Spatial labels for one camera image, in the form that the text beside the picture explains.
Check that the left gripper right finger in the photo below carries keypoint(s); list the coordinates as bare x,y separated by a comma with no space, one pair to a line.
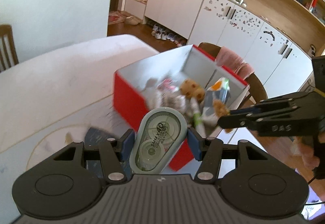
208,151

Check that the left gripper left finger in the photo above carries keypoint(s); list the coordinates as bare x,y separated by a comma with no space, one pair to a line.
114,157

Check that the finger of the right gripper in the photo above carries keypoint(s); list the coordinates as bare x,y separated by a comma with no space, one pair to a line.
236,119
254,105

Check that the red cardboard box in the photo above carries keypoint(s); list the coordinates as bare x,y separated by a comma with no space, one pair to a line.
132,82

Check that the green correction tape dispenser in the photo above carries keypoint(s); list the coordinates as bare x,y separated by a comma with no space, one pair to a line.
160,134

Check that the orange dog squishy toy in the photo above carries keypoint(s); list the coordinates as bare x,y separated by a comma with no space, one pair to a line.
190,89

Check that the cotton swab pack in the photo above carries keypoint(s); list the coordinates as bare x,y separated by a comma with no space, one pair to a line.
156,98

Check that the red white small wrapper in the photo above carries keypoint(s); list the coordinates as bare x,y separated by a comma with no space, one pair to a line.
168,85

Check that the cartoon face plush keychain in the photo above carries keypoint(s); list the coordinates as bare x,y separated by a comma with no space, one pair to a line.
220,109

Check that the person's right hand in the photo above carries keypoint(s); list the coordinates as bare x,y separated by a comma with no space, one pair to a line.
306,153

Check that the wooden chair with towel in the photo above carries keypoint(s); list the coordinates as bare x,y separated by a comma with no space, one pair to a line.
256,89

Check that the pink towel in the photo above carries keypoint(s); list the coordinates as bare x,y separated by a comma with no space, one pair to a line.
234,62

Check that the red doormat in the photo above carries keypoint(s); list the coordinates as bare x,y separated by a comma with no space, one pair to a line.
115,17

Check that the white wall cabinet unit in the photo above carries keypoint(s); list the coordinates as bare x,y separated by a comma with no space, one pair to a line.
273,36

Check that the wooden chair at wall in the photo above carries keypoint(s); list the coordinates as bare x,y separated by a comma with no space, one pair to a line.
9,56

